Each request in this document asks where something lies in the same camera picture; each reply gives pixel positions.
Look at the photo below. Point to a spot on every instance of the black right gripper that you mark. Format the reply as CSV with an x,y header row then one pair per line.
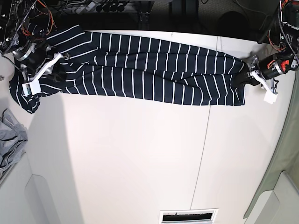
x,y
32,57

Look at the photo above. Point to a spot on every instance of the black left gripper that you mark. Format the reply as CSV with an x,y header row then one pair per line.
x,y
270,67

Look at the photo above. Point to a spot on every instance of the navy white striped t-shirt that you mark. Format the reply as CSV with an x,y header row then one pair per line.
x,y
136,67

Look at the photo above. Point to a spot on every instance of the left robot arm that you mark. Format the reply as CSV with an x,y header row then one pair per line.
x,y
282,33

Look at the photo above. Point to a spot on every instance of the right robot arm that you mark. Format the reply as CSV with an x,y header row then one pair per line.
x,y
25,26

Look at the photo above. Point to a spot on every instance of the black round object on floor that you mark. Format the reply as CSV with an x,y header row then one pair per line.
x,y
233,24

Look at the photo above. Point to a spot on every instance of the grey cloth pile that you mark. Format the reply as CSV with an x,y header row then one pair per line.
x,y
13,138

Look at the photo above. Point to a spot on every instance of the black power strip with plugs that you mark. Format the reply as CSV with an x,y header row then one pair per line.
x,y
106,6

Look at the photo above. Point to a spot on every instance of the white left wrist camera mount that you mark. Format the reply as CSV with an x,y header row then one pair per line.
x,y
270,85

